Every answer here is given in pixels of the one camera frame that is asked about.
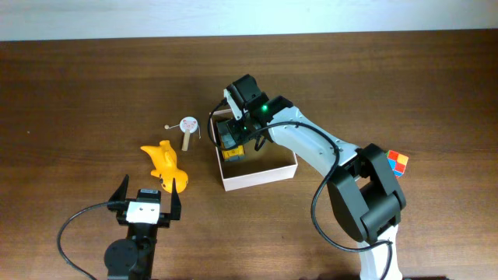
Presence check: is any orange rubber dolphin toy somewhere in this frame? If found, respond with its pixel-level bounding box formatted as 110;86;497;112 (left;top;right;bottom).
140;140;188;193

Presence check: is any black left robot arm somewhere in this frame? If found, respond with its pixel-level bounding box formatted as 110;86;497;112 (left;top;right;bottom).
103;176;181;280

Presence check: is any colourful puzzle cube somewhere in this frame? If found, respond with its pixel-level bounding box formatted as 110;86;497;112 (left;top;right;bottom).
386;150;409;178

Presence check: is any pig face rattle drum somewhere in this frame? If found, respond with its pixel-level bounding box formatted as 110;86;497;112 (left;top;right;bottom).
164;116;201;152

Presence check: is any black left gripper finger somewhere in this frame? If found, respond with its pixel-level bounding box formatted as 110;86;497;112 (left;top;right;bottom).
108;174;129;202
168;179;181;221

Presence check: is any yellow grey toy truck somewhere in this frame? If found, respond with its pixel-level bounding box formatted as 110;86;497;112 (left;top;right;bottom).
220;134;245;162

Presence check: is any pink cardboard box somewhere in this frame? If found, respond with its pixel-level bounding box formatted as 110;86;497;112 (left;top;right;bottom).
209;107;299;192

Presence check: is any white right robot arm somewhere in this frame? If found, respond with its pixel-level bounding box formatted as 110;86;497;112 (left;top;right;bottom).
211;96;409;279

